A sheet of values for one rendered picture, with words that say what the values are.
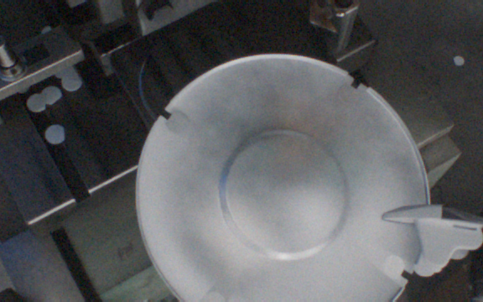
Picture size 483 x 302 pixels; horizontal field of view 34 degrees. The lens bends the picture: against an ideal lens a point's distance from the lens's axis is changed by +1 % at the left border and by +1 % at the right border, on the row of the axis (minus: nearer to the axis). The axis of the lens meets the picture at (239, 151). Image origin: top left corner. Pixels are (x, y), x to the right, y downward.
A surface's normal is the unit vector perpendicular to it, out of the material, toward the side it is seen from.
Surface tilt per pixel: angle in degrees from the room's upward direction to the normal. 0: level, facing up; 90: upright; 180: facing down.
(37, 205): 0
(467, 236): 2
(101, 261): 0
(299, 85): 9
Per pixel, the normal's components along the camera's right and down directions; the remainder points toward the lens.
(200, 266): 0.14, -0.26
